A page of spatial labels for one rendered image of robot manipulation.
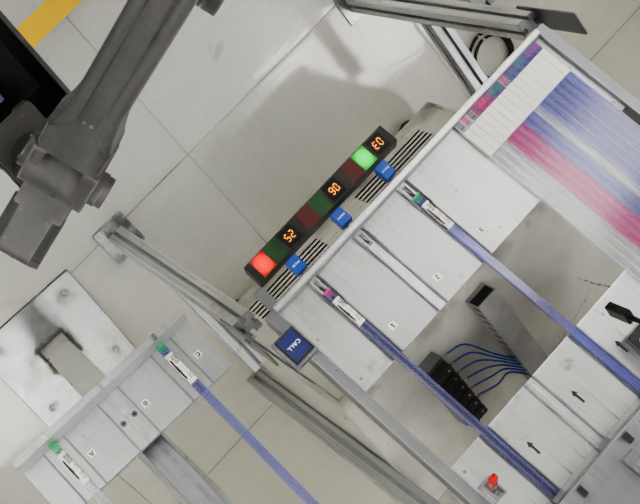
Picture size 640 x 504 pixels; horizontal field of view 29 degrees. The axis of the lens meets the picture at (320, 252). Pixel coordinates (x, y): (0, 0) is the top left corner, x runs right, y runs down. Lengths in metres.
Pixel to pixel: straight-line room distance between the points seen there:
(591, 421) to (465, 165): 0.47
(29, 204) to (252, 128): 1.59
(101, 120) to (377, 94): 1.85
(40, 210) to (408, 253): 0.98
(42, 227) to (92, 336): 1.52
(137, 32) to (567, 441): 1.22
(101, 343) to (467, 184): 0.98
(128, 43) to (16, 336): 1.69
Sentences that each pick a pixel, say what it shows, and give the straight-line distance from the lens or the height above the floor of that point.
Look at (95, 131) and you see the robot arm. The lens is 1.11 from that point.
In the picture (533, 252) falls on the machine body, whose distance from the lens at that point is 2.44.
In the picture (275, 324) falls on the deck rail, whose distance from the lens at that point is 2.04.
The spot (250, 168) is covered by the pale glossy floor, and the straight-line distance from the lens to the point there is 2.78.
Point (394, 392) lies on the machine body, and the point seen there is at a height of 0.62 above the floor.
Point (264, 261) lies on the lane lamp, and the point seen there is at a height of 0.66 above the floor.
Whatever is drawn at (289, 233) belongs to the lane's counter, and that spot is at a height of 0.66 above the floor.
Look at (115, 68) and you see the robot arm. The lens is 1.06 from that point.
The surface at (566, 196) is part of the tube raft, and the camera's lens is 2.12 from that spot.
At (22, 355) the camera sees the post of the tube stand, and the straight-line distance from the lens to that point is 2.69.
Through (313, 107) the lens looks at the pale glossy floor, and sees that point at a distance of 2.83.
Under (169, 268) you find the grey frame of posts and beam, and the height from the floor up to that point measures 0.30.
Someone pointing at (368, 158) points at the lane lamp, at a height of 0.66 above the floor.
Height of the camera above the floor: 2.46
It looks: 58 degrees down
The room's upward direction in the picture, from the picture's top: 117 degrees clockwise
